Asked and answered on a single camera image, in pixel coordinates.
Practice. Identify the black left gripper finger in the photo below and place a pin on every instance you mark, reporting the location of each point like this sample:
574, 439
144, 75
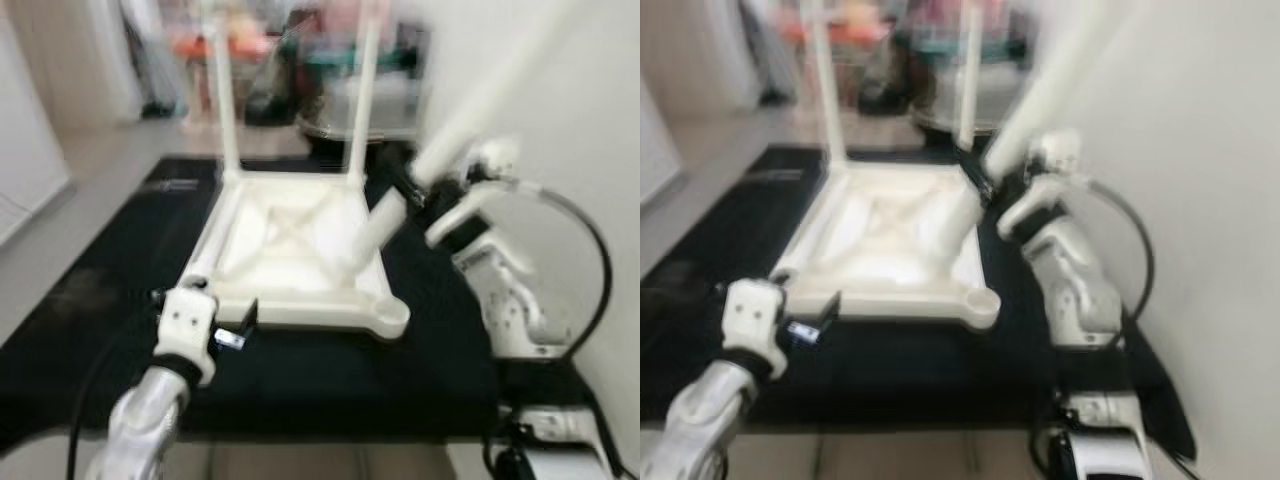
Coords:
249, 315
828, 308

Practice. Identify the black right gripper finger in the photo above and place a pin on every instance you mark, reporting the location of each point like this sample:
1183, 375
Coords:
402, 182
975, 168

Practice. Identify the white plastic table top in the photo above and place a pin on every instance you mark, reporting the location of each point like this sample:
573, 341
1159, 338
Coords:
880, 250
290, 250

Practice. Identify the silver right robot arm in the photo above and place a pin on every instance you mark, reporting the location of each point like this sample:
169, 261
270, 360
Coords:
1085, 290
510, 300

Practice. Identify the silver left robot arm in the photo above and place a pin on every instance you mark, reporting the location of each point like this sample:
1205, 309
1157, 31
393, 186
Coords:
700, 415
145, 420

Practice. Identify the black round basin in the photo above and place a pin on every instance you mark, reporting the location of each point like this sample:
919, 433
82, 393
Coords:
935, 120
330, 125

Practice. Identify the clear plastic bin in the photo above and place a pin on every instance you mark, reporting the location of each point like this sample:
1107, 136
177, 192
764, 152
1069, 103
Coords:
995, 88
395, 92

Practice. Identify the black table cloth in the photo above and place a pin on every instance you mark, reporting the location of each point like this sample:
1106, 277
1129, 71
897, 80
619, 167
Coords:
900, 380
300, 390

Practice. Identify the green pot lid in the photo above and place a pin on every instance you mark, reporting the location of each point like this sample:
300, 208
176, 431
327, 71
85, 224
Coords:
330, 60
940, 48

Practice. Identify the black plastic bag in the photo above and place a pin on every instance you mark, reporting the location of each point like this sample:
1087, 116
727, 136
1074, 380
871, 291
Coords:
272, 85
885, 75

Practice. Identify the white low platform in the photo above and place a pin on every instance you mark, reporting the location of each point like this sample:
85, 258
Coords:
270, 125

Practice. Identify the mop with teal head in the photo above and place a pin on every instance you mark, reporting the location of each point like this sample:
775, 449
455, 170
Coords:
165, 95
775, 90

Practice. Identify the orange lidded storage box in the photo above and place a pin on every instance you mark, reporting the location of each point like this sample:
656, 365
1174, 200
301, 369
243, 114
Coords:
225, 45
800, 35

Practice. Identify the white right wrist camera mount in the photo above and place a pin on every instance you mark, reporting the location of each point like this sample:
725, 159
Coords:
1045, 175
480, 180

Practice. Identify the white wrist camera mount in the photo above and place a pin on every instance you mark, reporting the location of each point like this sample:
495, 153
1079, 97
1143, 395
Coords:
480, 180
1045, 175
752, 322
185, 330

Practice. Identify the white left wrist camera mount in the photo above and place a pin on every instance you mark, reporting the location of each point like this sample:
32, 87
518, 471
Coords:
185, 330
752, 322

